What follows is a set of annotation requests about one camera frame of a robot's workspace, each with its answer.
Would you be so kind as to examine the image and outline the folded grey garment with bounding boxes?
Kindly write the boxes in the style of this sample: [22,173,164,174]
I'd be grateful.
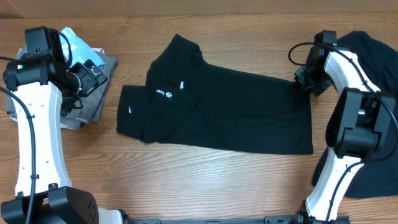
[6,44,119,131]

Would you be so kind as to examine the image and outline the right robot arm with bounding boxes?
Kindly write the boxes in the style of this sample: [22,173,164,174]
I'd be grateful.
[289,43,397,223]

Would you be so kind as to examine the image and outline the plain black t-shirt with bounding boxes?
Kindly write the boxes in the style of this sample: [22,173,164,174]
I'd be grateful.
[306,30,398,199]

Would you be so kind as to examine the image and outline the folded light blue garment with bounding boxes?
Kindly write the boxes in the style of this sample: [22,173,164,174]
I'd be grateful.
[60,27,105,68]

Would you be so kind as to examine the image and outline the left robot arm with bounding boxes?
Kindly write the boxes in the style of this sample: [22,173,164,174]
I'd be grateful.
[1,50,131,223]

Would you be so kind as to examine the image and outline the brown cardboard barrier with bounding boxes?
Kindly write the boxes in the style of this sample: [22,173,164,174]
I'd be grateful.
[1,0,397,18]

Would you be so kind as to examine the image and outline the black polo shirt with logo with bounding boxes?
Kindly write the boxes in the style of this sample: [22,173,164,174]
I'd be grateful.
[116,35,313,154]

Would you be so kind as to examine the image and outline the white folded cloth underneath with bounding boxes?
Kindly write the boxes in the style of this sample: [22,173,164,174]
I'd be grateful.
[6,47,106,130]

